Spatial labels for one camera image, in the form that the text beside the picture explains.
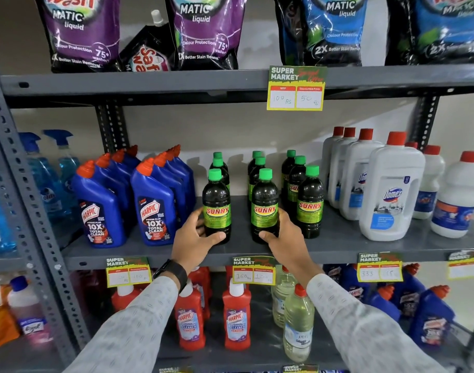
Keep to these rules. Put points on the person's right hand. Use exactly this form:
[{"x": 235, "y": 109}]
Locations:
[{"x": 293, "y": 252}]

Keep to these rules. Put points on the person's left hand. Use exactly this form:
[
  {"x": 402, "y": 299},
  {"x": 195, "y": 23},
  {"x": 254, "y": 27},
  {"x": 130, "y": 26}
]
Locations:
[{"x": 186, "y": 244}]

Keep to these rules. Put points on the person's left thumb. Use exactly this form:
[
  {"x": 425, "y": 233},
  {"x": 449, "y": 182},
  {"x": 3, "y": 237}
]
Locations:
[{"x": 213, "y": 239}]

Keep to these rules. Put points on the person's right thumb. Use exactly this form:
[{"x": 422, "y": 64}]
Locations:
[{"x": 270, "y": 236}]

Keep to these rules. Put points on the dark liquid bottle green label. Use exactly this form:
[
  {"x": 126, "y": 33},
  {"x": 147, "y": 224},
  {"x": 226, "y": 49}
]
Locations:
[
  {"x": 265, "y": 194},
  {"x": 216, "y": 198}
]

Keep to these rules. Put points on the person's left forearm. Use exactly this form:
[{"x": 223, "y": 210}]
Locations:
[{"x": 128, "y": 334}]

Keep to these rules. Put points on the person's right forearm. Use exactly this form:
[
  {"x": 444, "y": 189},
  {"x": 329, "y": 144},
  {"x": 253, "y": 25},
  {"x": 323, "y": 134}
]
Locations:
[{"x": 361, "y": 330}]

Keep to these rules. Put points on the green yellow price tag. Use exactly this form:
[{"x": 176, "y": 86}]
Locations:
[
  {"x": 253, "y": 271},
  {"x": 296, "y": 89},
  {"x": 300, "y": 369},
  {"x": 175, "y": 370},
  {"x": 379, "y": 268},
  {"x": 467, "y": 264},
  {"x": 128, "y": 272}
]

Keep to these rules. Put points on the red cleaner bottle white cap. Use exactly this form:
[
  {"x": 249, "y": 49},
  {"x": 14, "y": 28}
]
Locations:
[
  {"x": 124, "y": 301},
  {"x": 237, "y": 330},
  {"x": 190, "y": 326},
  {"x": 204, "y": 283}
]

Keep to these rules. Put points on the black wrist watch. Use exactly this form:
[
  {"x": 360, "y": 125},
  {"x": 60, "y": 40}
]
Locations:
[{"x": 173, "y": 272}]

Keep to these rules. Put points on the group of dark green-capped bottles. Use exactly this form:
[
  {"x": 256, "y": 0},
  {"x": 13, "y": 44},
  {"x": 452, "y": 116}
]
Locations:
[{"x": 310, "y": 198}]

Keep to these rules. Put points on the clear yellowish bottle red cap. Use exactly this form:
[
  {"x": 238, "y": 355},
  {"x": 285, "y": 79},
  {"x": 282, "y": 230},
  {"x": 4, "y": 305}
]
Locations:
[
  {"x": 279, "y": 299},
  {"x": 298, "y": 326}
]

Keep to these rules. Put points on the blue bottle orange cap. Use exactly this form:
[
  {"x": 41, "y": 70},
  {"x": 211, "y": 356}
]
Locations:
[
  {"x": 431, "y": 322},
  {"x": 410, "y": 291},
  {"x": 353, "y": 291},
  {"x": 333, "y": 272},
  {"x": 384, "y": 304}
]

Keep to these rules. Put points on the large white jug red cap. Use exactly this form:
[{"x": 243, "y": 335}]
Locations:
[
  {"x": 328, "y": 159},
  {"x": 338, "y": 166},
  {"x": 353, "y": 170},
  {"x": 392, "y": 170}
]

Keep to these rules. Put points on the group of blue toilet cleaners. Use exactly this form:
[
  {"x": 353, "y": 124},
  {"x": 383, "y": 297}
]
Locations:
[{"x": 101, "y": 205}]

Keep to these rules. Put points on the blue glass cleaner spray bottle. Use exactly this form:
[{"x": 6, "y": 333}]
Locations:
[
  {"x": 42, "y": 178},
  {"x": 68, "y": 163}
]

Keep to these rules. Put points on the grey metal shelving rack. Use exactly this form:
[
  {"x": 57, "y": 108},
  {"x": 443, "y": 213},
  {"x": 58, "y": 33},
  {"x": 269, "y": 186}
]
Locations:
[
  {"x": 143, "y": 83},
  {"x": 4, "y": 264}
]

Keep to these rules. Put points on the small white bottle red cap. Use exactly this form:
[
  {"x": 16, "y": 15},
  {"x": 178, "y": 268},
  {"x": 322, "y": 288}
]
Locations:
[
  {"x": 433, "y": 170},
  {"x": 462, "y": 182}
]

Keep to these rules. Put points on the pink liquid bottle blue cap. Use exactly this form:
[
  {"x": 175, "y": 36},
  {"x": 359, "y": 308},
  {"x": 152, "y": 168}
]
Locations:
[{"x": 29, "y": 314}]

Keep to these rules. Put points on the black detergent pouch white cap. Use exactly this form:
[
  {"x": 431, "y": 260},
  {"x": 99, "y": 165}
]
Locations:
[{"x": 149, "y": 50}]

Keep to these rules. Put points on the purple detergent pouch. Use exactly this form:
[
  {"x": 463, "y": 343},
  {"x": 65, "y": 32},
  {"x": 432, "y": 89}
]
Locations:
[
  {"x": 81, "y": 31},
  {"x": 206, "y": 31}
]

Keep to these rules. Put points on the blue detergent pouch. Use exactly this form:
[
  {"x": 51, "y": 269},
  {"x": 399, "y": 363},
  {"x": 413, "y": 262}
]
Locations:
[
  {"x": 330, "y": 31},
  {"x": 439, "y": 31}
]

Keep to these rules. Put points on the orange pouch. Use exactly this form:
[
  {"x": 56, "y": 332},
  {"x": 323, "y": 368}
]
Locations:
[{"x": 2, "y": 326}]

